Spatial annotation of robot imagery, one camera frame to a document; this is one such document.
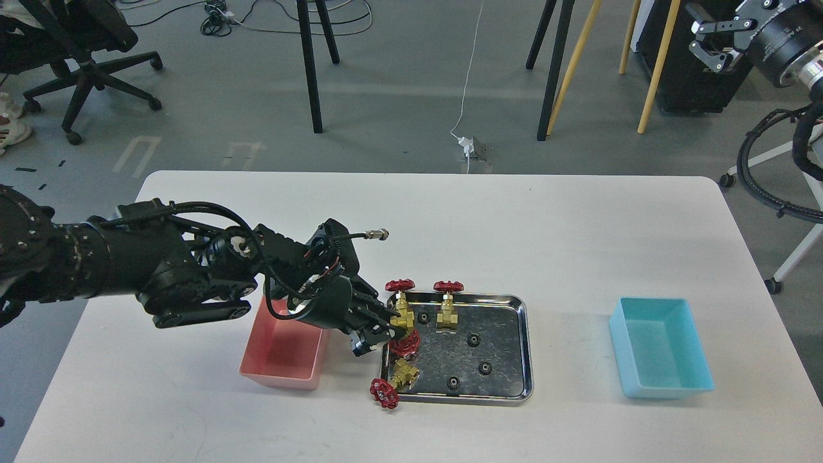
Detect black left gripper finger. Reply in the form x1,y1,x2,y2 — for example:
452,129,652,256
349,320,408,357
352,289,395,329

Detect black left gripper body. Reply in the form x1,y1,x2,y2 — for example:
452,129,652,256
286,276,380,337

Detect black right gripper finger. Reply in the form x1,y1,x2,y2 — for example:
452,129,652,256
692,19,758,41
689,39,746,73

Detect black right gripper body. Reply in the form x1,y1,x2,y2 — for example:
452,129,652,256
739,1,822,89

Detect brass valve red wheel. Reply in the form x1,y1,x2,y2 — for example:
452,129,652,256
387,329,421,359

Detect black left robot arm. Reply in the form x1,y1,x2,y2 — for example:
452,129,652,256
1,185,409,356

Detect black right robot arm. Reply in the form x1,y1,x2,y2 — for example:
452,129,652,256
685,1,822,224

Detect brass valve back left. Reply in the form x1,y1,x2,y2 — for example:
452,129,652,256
385,279,415,345

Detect brass valve front left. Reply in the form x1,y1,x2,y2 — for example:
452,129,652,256
368,358,420,410

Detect pink plastic box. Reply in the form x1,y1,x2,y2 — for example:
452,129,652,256
239,299,330,390

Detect brass valve back right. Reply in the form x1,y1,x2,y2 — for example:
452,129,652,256
433,280,464,332

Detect blue plastic box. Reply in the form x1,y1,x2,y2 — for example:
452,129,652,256
609,297,715,399

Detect yellow wooden leg right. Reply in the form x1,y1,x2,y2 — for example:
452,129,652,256
618,1,681,134

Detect yellow wooden leg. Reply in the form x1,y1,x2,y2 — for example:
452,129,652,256
545,0,602,136
618,1,681,134

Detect yellow wooden leg left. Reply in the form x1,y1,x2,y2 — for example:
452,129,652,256
545,0,602,136

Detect stainless steel tray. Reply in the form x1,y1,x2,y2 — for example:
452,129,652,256
399,291,533,405

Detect black stand legs centre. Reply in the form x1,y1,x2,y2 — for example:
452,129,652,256
525,1,575,141

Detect black stand legs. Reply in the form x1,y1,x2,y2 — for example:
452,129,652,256
525,1,575,141
296,1,340,134

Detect white chair base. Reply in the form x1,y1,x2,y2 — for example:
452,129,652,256
718,123,822,294

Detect black stand legs left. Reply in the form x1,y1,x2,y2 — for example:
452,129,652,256
296,1,340,134

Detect black office chair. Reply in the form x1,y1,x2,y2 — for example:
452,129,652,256
2,1,163,145

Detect white cable with plug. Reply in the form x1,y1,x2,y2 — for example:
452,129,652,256
449,0,486,174

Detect black cable bundle on floor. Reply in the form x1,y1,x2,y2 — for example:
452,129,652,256
116,0,374,37

